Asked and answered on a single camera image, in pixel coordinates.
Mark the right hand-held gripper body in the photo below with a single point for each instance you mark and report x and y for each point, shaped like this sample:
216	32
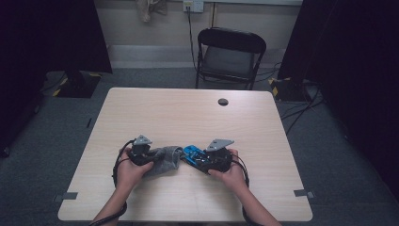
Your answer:
219	160

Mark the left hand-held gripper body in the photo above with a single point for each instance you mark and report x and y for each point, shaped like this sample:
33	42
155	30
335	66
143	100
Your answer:
141	153

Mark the grey cloth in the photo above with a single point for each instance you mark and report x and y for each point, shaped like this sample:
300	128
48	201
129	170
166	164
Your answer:
167	160

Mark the blue toy car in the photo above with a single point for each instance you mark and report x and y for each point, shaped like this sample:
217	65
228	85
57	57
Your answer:
194	155

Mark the person's left hand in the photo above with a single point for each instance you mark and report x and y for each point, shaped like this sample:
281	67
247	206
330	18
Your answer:
130	174

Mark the person's right hand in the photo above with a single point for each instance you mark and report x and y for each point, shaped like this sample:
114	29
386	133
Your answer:
235	177

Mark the small black floor strip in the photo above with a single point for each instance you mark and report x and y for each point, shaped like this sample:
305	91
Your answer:
89	122

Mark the grey tape strip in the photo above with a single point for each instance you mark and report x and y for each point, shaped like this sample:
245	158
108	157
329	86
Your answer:
67	196
302	193

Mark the black stand base yellow tape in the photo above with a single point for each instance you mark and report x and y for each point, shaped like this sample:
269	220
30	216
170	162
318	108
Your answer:
288	91
80	86

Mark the black folding chair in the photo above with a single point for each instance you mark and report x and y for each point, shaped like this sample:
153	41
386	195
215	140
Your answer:
229	61

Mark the beige hanging cloth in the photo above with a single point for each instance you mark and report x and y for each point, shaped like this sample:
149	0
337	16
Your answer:
150	8

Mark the black curtain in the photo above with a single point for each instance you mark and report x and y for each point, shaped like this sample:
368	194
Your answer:
47	40
354	62

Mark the thin dark wall pipe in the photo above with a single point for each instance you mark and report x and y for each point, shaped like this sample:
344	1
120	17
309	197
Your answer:
213	14

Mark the white wall socket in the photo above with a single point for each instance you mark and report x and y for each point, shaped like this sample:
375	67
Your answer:
193	5

